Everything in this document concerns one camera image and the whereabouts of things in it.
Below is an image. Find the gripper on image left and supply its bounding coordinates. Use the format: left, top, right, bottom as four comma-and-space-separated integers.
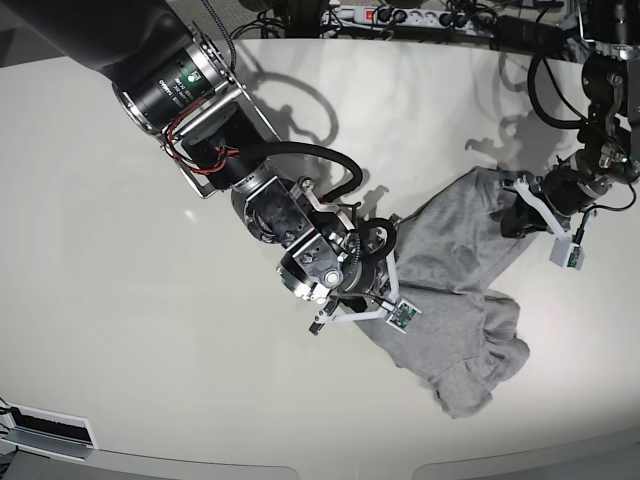
277, 218, 399, 313

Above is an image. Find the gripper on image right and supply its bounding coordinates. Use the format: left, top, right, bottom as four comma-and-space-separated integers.
500, 167, 608, 238

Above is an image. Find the grey t-shirt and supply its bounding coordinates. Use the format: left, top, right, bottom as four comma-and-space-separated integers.
356, 167, 531, 419

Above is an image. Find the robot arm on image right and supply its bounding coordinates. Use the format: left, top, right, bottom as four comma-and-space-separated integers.
501, 1, 639, 239

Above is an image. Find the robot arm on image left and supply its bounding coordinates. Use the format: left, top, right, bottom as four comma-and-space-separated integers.
8, 1, 401, 323

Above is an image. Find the black power adapter box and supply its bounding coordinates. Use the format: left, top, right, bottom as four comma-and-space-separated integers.
492, 16, 566, 58

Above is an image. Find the white power strip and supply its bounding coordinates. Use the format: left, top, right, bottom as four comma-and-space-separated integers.
321, 4, 480, 34

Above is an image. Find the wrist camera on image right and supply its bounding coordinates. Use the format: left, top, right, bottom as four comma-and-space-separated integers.
550, 236, 586, 270

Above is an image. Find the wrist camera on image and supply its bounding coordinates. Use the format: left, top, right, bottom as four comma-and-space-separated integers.
385, 299, 422, 334
550, 236, 586, 270

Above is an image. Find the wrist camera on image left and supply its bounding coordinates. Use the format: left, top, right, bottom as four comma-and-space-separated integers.
385, 299, 422, 334

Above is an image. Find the table cable grommet box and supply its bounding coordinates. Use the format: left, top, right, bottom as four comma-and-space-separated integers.
1, 401, 99, 462

